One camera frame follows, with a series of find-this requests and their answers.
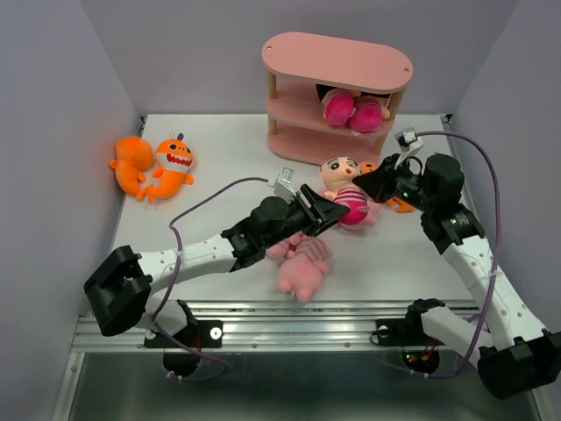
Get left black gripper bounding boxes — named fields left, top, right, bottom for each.
left=262, top=183, right=349, bottom=249

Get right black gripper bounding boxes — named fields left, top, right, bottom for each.
left=352, top=153, right=436, bottom=213

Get boy doll pink pants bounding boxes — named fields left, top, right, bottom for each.
left=316, top=84, right=361, bottom=127
left=320, top=156, right=370, bottom=228
left=348, top=95, right=391, bottom=136

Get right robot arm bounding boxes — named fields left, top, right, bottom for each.
left=353, top=153, right=560, bottom=399

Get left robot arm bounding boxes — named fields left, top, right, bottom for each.
left=83, top=185, right=349, bottom=346

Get pink three-tier shelf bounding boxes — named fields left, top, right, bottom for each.
left=262, top=32, right=414, bottom=165

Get orange shark plush right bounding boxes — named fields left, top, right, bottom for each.
left=359, top=161, right=415, bottom=213

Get orange shark plush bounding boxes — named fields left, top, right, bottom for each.
left=359, top=161, right=415, bottom=213
left=146, top=132, right=195, bottom=203

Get pink striped plush upper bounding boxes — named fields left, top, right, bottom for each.
left=318, top=187, right=380, bottom=230

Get pink striped plush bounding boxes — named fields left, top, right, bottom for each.
left=318, top=187, right=380, bottom=230
left=276, top=235, right=330, bottom=303

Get pink striped plush lower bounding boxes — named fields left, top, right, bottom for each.
left=276, top=235, right=330, bottom=303

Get pink plush with face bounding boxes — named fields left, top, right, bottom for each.
left=266, top=232, right=307, bottom=260

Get orange shark plush left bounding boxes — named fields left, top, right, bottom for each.
left=146, top=132, right=195, bottom=203

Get plain orange plush toy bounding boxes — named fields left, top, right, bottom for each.
left=109, top=136, right=154, bottom=201

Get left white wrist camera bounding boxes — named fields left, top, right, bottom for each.
left=267, top=168, right=295, bottom=203

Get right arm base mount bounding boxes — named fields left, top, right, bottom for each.
left=370, top=298, right=446, bottom=378

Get aluminium rail frame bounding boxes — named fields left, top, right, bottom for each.
left=52, top=114, right=551, bottom=421

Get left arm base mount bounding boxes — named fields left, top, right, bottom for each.
left=144, top=300, right=229, bottom=382

